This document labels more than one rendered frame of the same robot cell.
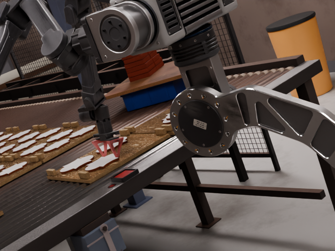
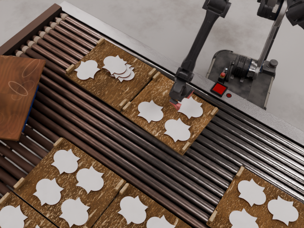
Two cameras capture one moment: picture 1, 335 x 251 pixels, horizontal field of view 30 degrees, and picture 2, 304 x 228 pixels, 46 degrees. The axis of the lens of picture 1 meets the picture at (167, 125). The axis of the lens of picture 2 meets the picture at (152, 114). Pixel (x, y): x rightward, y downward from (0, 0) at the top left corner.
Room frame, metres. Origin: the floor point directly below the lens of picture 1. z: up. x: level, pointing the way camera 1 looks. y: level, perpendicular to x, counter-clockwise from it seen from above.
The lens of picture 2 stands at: (2.93, 1.22, 2.59)
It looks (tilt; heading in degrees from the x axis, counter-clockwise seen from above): 58 degrees down; 249
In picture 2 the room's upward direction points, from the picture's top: 4 degrees clockwise
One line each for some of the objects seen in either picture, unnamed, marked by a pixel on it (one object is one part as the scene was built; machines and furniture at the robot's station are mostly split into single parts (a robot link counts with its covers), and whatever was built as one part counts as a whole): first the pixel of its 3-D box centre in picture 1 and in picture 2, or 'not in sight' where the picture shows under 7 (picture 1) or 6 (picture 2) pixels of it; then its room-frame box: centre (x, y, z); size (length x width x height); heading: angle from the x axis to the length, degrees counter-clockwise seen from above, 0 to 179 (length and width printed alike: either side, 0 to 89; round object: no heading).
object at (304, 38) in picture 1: (301, 56); not in sight; (5.68, -1.39, 0.36); 0.47 x 0.46 x 0.73; 119
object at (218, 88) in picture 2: (124, 175); (219, 89); (2.15, 0.21, 0.92); 0.06 x 0.06 x 0.01; 38
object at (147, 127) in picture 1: (181, 114); (111, 73); (2.71, -0.07, 0.93); 0.41 x 0.35 x 0.02; 126
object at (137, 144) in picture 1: (107, 156); (170, 111); (2.47, 0.27, 0.93); 0.41 x 0.35 x 0.02; 125
